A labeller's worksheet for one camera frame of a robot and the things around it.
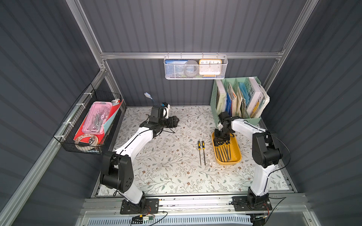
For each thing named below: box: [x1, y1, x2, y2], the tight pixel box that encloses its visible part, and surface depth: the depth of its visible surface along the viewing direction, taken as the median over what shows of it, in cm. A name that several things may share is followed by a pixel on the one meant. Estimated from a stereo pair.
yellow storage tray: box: [211, 131, 242, 165], surface depth 95 cm
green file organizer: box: [210, 76, 271, 128], surface depth 101 cm
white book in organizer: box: [246, 76, 266, 119], surface depth 101 cm
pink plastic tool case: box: [81, 101, 113, 135], surface depth 74 cm
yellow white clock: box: [198, 58, 223, 78], surface depth 90 cm
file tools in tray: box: [214, 140, 232, 163], surface depth 96 cm
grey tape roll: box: [183, 59, 199, 77], surface depth 90 cm
